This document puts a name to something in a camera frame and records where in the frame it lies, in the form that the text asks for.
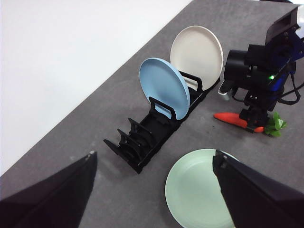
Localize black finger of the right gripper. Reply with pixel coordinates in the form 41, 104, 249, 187
239, 109, 252, 124
246, 111, 270, 133

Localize pale green round plate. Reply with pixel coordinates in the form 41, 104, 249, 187
165, 148, 240, 228

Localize blue round plate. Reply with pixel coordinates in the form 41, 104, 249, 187
139, 57, 191, 121

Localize orange toy carrot green leaves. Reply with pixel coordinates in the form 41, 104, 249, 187
213, 111, 287, 138

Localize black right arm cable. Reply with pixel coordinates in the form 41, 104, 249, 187
276, 71, 302, 105

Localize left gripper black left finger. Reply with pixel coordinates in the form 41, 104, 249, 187
0, 151, 98, 228

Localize black plastic plate rack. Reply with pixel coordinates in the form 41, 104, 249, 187
103, 70, 220, 175

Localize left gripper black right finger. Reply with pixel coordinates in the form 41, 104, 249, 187
212, 149, 304, 228

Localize beige round plate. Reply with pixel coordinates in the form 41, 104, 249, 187
170, 25, 224, 91

